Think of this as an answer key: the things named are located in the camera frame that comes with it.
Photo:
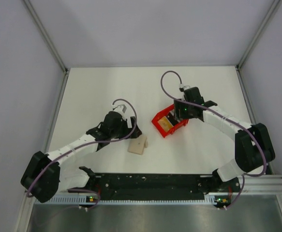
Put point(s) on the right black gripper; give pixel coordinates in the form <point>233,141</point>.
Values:
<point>178,112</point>

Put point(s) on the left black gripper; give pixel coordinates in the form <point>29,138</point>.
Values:
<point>124,123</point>

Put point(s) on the red plastic card tray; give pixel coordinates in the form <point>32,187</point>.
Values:
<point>162,113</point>

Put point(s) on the beige card holder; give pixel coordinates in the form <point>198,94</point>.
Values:
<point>138,145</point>

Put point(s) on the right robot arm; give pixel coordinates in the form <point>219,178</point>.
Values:
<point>253,146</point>

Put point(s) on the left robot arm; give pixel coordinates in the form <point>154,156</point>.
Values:
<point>47,174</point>

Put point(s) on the gold credit card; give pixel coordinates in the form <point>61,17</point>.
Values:
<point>165,124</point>

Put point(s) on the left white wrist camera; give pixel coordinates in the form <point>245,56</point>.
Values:
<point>121,109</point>

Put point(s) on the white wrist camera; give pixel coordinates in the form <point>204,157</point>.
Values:
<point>183,87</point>
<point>121,109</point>

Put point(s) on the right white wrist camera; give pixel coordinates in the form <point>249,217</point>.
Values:
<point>183,87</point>

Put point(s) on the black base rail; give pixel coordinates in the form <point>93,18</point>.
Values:
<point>147,187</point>

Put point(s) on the white slotted cable duct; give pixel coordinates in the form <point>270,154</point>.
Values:
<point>90,200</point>

